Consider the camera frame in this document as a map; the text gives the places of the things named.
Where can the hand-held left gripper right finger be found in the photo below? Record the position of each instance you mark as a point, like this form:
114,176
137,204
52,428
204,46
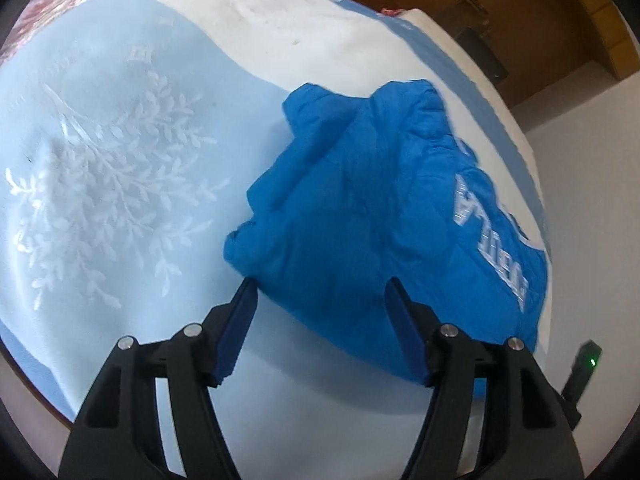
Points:
407,340

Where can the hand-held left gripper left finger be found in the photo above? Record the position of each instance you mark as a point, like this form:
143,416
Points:
235,340

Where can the blue quilted jacket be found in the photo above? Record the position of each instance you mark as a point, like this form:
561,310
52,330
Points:
360,220

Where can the blue and white bedsheet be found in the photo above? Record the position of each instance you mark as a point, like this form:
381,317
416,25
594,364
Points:
125,160

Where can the dark rectangular object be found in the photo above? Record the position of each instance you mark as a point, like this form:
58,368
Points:
482,52

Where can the wooden wardrobe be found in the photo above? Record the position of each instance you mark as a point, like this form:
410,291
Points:
525,5

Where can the pink floral blanket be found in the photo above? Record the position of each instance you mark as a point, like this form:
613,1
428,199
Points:
75,0

